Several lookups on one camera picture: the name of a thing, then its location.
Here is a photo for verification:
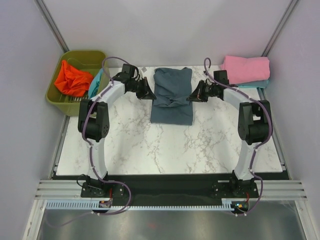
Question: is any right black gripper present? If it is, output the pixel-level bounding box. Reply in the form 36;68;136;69
187;80;218;103

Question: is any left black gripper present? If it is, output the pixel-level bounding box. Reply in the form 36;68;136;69
128;77;156;101

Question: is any grey-blue t shirt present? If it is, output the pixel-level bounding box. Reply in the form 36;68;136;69
150;67;193;126

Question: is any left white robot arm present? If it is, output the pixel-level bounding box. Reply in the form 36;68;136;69
77;63;156;198

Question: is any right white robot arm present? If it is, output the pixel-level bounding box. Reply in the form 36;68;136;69
187;70;273;198

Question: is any folded pink t shirt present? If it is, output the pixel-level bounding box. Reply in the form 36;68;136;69
219;55;270;85

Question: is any light blue cloth in bin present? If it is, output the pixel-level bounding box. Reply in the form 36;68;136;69
88;68;103;99

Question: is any olive green plastic bin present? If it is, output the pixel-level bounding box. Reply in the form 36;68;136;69
45;50;106;117

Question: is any folded teal t shirt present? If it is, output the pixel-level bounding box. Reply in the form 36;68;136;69
237;79;269;89

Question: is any orange t shirt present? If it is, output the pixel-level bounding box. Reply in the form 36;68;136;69
54;60;94;97

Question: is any right corner aluminium post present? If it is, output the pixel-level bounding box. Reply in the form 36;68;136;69
261;0;300;57

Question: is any corner aluminium post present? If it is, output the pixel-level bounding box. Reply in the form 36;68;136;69
34;0;70;53
261;0;300;57

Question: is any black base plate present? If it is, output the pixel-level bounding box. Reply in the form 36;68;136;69
79;173;260;207

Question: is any aluminium rail frame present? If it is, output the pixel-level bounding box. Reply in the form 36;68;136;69
34;87;308;201

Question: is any left corner aluminium post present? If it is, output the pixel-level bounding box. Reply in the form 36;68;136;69
34;0;70;53

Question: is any slotted cable duct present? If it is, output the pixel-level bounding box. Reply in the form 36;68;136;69
45;199;249;211

